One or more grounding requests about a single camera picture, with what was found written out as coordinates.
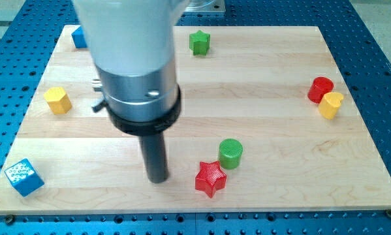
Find yellow heart block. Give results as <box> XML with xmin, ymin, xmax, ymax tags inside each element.
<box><xmin>318</xmin><ymin>92</ymin><xmax>344</xmax><ymax>119</ymax></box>

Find blue block behind arm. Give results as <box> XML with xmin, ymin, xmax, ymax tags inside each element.
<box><xmin>71</xmin><ymin>26</ymin><xmax>87</xmax><ymax>48</ymax></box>

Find yellow hexagon block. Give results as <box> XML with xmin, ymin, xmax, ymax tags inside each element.
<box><xmin>44</xmin><ymin>87</ymin><xmax>72</xmax><ymax>115</ymax></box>

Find wooden board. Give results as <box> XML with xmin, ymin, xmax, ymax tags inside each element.
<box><xmin>0</xmin><ymin>25</ymin><xmax>391</xmax><ymax>215</ymax></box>

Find blue cube with white pattern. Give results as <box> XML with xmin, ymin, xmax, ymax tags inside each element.
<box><xmin>5</xmin><ymin>159</ymin><xmax>44</xmax><ymax>197</ymax></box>

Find green cylinder block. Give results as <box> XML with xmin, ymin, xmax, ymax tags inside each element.
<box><xmin>218</xmin><ymin>138</ymin><xmax>243</xmax><ymax>169</ymax></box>

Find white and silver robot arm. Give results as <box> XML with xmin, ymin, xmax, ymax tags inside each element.
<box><xmin>72</xmin><ymin>0</ymin><xmax>189</xmax><ymax>183</ymax></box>

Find green star block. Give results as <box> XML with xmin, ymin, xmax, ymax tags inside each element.
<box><xmin>189</xmin><ymin>30</ymin><xmax>210</xmax><ymax>55</ymax></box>

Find red star block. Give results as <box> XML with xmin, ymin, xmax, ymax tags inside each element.
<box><xmin>195</xmin><ymin>161</ymin><xmax>227</xmax><ymax>198</ymax></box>

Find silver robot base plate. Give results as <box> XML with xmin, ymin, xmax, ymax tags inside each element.
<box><xmin>185</xmin><ymin>0</ymin><xmax>226</xmax><ymax>13</ymax></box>

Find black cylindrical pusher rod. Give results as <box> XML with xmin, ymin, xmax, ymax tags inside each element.
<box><xmin>138</xmin><ymin>133</ymin><xmax>168</xmax><ymax>183</ymax></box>

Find red cylinder block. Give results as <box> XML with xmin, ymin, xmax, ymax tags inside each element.
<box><xmin>307</xmin><ymin>76</ymin><xmax>334</xmax><ymax>104</ymax></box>

